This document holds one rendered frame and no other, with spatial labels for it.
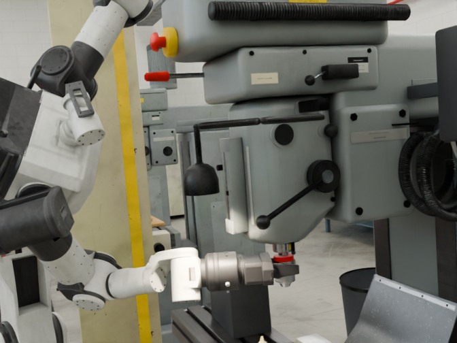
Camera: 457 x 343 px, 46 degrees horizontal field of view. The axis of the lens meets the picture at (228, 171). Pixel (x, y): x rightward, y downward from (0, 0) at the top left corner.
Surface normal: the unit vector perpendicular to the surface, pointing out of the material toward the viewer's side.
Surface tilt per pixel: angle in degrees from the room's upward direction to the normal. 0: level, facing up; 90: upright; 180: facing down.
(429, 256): 90
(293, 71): 90
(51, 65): 62
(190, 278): 68
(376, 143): 90
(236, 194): 90
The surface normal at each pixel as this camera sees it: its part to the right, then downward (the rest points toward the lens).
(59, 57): -0.22, -0.39
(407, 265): -0.93, 0.10
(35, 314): 0.68, 0.08
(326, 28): 0.37, 0.04
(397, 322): -0.86, -0.36
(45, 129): 0.54, -0.52
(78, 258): 0.98, 0.00
